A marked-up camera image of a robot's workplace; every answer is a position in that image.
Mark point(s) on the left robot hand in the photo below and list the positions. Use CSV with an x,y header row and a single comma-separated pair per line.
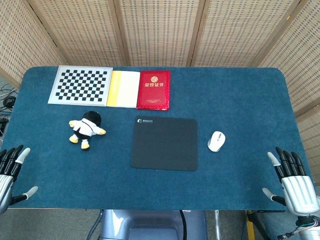
x,y
6,172

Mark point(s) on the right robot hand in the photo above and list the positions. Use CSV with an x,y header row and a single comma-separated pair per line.
x,y
297,190

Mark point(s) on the white computer mouse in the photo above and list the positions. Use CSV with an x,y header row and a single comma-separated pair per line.
x,y
216,141

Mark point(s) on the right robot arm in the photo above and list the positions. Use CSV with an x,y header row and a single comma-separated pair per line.
x,y
308,228

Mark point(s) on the black mouse pad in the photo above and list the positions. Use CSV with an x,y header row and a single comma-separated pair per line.
x,y
164,144

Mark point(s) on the yellow black tripod stand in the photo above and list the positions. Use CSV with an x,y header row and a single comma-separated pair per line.
x,y
253,225

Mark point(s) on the black white penguin plush toy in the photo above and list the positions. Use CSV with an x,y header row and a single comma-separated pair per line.
x,y
85,129

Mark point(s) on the checkerboard calibration board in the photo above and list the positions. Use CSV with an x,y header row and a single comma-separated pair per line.
x,y
80,85

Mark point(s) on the blue felt table cover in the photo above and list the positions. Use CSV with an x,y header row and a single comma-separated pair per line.
x,y
160,175

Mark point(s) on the yellow white booklet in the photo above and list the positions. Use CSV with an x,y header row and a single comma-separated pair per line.
x,y
123,89

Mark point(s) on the grey robot torso base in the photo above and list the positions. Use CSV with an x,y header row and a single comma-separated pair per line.
x,y
150,225

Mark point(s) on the red certificate folder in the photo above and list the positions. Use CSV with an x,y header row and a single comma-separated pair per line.
x,y
154,90

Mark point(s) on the woven folding screen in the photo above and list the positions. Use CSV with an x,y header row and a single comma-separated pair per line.
x,y
160,32

